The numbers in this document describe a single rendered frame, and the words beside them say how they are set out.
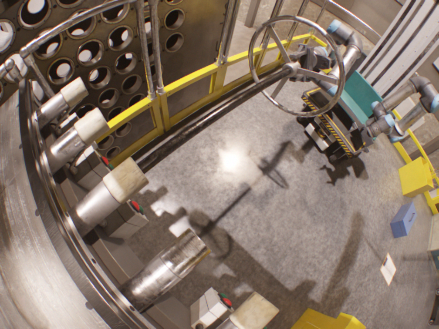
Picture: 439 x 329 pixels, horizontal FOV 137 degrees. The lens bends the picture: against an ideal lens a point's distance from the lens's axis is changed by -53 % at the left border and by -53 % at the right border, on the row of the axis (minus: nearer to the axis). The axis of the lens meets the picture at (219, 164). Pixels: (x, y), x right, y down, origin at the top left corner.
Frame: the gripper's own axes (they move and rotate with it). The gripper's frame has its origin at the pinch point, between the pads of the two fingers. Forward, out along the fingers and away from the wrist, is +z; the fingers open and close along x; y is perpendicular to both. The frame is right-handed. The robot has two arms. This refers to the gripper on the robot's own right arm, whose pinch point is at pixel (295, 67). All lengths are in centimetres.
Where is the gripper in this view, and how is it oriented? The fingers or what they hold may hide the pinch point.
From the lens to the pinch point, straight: 71.1
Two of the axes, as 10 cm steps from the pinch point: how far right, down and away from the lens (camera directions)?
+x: -1.6, -6.6, -7.3
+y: -6.9, -4.5, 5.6
